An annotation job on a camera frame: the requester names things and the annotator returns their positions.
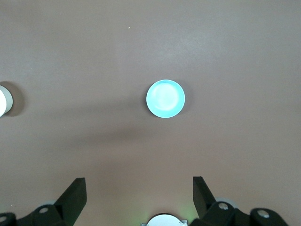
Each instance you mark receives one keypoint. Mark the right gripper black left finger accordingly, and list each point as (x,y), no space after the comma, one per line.
(65,207)

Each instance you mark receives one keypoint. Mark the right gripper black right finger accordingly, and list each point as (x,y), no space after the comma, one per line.
(207,212)

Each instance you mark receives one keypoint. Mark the blue bowl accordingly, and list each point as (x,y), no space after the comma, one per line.
(165,99)

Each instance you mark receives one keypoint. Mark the white bowl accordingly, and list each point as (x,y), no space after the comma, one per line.
(4,101)

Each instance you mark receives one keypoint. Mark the brown table cloth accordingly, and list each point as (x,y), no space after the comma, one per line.
(150,47)

